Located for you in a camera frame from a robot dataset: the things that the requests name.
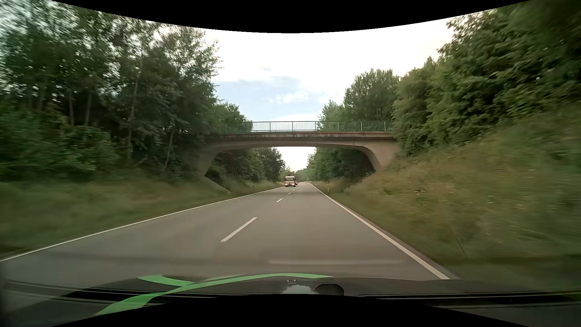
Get concrete arch bridge with railing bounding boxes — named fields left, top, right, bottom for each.
left=196, top=120, right=402, bottom=178

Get grey asphalt road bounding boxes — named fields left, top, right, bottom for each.
left=0, top=182, right=459, bottom=296

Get road markings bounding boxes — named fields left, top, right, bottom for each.
left=0, top=182, right=450, bottom=280

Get car's own bonnet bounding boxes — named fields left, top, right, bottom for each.
left=0, top=272, right=581, bottom=327

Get wood of green trees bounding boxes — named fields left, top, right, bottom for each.
left=0, top=0, right=287, bottom=183
left=296, top=0, right=581, bottom=182

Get overgrown grass bank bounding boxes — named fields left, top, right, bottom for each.
left=314, top=102, right=581, bottom=291

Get grass verge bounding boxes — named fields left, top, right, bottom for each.
left=0, top=175, right=284, bottom=257

